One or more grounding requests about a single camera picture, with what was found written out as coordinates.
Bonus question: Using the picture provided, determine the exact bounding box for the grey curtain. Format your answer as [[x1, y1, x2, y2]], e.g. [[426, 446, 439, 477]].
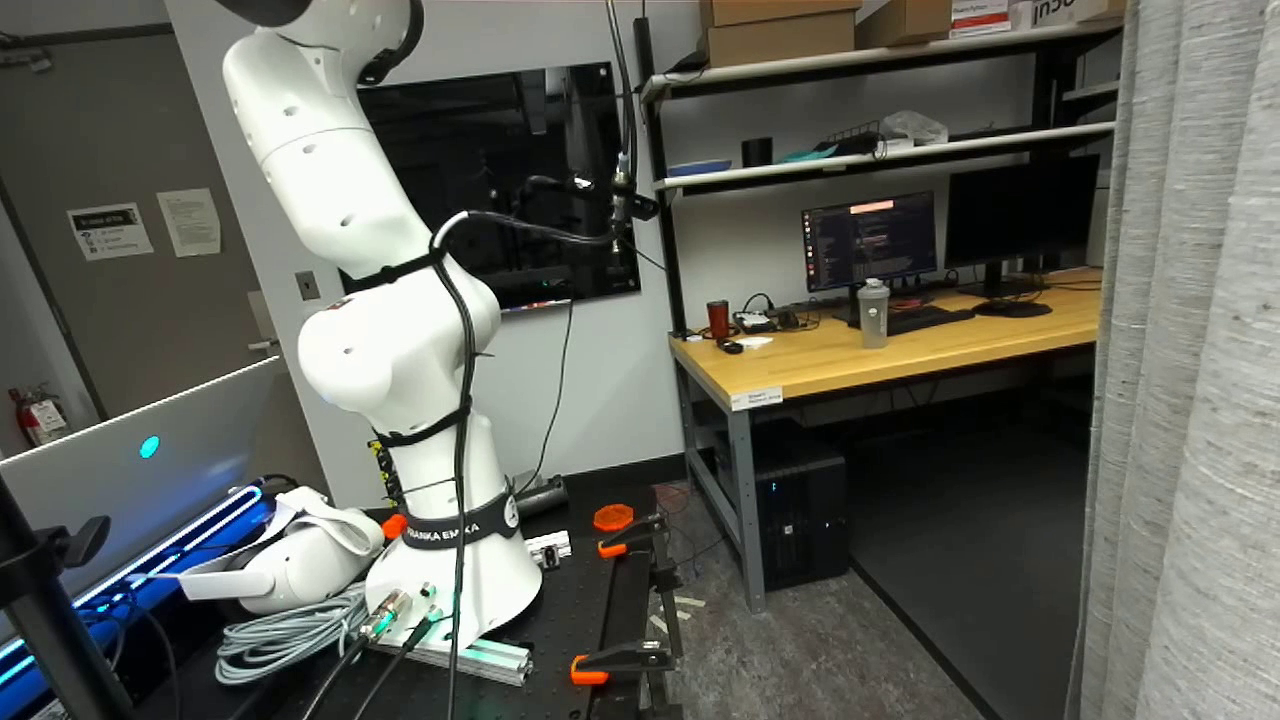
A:
[[1064, 0, 1280, 720]]

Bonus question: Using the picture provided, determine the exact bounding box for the black computer tower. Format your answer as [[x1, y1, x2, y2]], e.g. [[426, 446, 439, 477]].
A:
[[716, 418, 852, 593]]

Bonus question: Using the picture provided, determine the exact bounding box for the clear grey bottle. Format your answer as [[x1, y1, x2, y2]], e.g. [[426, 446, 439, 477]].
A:
[[857, 278, 892, 350]]

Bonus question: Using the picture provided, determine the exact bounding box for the workbench with shelves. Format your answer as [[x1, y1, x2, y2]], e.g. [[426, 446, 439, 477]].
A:
[[634, 0, 1123, 614]]

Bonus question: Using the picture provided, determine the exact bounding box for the monitor with lit screen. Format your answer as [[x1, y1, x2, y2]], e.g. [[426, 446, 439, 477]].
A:
[[801, 191, 940, 327]]

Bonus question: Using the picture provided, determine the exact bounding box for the black keyboard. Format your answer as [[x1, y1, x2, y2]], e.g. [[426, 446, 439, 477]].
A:
[[848, 304, 977, 337]]

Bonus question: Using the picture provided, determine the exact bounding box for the stack of cardboard boxes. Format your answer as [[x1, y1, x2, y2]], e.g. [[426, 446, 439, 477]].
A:
[[698, 0, 863, 69]]

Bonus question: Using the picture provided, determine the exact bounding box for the clear plastic bag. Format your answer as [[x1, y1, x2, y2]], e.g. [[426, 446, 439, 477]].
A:
[[879, 109, 950, 147]]

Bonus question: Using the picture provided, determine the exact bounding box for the white headset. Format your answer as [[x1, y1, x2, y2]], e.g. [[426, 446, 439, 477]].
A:
[[178, 486, 387, 615]]

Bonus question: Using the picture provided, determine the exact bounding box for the dark monitor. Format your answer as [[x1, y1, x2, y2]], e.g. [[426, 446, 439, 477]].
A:
[[944, 153, 1102, 320]]

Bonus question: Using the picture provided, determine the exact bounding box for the cardboard box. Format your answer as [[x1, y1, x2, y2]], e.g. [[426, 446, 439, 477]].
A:
[[855, 0, 953, 50]]

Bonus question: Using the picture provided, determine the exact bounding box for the plain paper notice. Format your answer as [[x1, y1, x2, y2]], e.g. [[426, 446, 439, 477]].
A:
[[156, 187, 223, 259]]

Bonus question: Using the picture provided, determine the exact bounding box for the grey door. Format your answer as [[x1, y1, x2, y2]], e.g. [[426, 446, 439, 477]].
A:
[[0, 20, 283, 459]]

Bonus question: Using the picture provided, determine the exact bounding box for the silver laptop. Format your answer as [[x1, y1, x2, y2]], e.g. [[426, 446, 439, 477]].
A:
[[0, 355, 293, 691]]

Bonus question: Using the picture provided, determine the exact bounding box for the paper notice with dark header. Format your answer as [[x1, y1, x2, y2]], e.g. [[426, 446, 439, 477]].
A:
[[67, 202, 155, 263]]

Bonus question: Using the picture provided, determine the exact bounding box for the fire extinguisher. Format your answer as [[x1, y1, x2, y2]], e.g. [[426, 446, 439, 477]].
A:
[[8, 384, 70, 448]]

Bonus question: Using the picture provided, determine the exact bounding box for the black cable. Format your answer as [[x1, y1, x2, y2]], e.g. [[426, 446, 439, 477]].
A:
[[516, 298, 577, 493]]

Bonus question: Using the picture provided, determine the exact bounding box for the camera on mount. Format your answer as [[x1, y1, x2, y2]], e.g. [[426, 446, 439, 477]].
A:
[[520, 0, 663, 251]]

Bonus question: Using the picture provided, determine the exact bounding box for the black clamp with orange handle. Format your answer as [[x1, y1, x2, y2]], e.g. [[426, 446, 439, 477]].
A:
[[569, 640, 683, 689], [597, 513, 673, 561]]

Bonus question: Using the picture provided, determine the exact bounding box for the black wall screen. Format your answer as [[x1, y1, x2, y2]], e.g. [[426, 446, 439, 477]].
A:
[[338, 62, 644, 312]]

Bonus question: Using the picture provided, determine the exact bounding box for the aluminium rail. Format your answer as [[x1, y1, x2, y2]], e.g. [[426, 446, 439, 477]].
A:
[[368, 634, 534, 688]]

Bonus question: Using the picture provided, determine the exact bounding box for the door handle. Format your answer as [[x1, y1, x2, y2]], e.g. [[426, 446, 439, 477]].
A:
[[246, 289, 282, 353]]

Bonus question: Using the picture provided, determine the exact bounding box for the coil of grey cable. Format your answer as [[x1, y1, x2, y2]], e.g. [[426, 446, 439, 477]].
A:
[[214, 584, 373, 687]]

